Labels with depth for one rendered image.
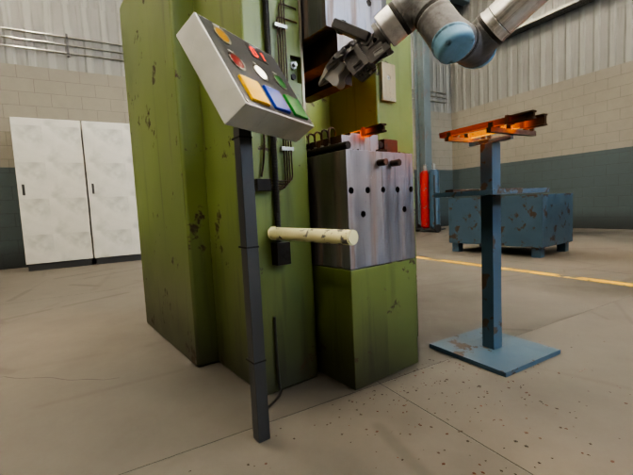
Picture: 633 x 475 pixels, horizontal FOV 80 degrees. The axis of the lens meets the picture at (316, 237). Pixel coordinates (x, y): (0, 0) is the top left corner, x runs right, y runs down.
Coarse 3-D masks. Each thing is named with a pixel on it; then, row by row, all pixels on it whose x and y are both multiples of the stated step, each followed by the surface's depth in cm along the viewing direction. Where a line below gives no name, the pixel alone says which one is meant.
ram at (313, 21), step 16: (304, 0) 146; (320, 0) 139; (336, 0) 140; (352, 0) 145; (368, 0) 150; (304, 16) 147; (320, 16) 140; (336, 16) 140; (352, 16) 145; (368, 16) 150; (304, 32) 148; (320, 32) 143; (304, 48) 156
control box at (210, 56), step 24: (192, 24) 92; (192, 48) 93; (216, 48) 90; (240, 48) 103; (216, 72) 91; (240, 72) 94; (264, 72) 107; (216, 96) 91; (240, 96) 88; (240, 120) 93; (264, 120) 98; (288, 120) 105
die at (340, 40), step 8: (320, 40) 148; (328, 40) 145; (336, 40) 141; (344, 40) 143; (352, 40) 145; (312, 48) 153; (320, 48) 149; (328, 48) 145; (336, 48) 141; (304, 56) 157; (312, 56) 153; (320, 56) 149; (328, 56) 146; (304, 64) 158; (312, 64) 154; (320, 64) 150; (304, 72) 158; (312, 72) 157; (320, 72) 158; (304, 80) 168; (312, 80) 168
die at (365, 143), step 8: (336, 136) 146; (344, 136) 145; (352, 136) 147; (360, 136) 150; (376, 136) 155; (312, 144) 159; (320, 144) 154; (352, 144) 147; (360, 144) 150; (368, 144) 153; (376, 144) 155
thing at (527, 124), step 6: (540, 114) 148; (546, 114) 147; (534, 120) 150; (540, 120) 149; (504, 126) 161; (516, 126) 156; (522, 126) 153; (528, 126) 152; (534, 126) 150; (540, 126) 150; (474, 132) 174; (480, 132) 171; (474, 138) 178
